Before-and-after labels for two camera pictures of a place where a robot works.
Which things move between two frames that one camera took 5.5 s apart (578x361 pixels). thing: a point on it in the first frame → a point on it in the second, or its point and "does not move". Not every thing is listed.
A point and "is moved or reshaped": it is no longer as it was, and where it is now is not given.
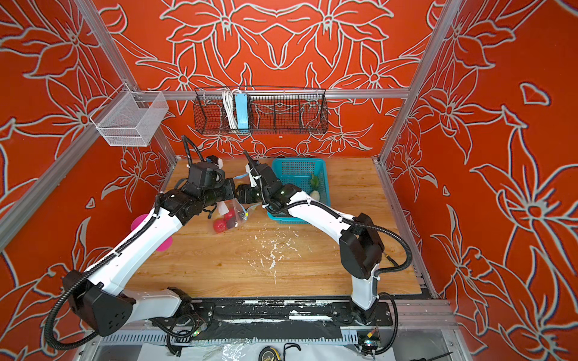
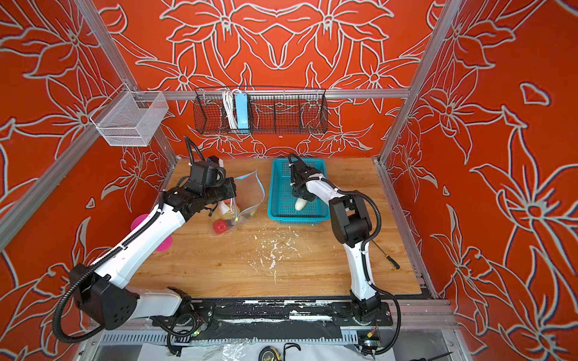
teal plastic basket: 298,172 does not move
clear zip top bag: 232,214 is moved or reshaped
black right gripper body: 253,194 → 302,194
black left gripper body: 223,191 does not move
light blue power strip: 241,110 does not move
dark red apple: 220,225 does not move
